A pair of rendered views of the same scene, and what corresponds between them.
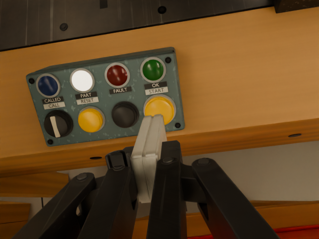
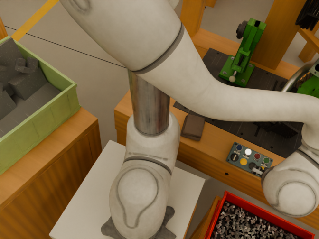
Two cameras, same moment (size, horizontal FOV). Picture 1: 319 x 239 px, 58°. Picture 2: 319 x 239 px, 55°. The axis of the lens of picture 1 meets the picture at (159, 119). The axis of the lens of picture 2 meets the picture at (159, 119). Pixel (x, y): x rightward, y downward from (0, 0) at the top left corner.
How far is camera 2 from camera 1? 0.92 m
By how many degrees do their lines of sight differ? 18
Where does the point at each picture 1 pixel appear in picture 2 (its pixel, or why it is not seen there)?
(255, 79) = not seen: hidden behind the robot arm
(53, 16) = (239, 129)
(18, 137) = (216, 153)
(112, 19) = (256, 140)
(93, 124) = (244, 162)
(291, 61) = not seen: hidden behind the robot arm
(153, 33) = (266, 151)
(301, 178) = not seen: outside the picture
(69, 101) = (241, 154)
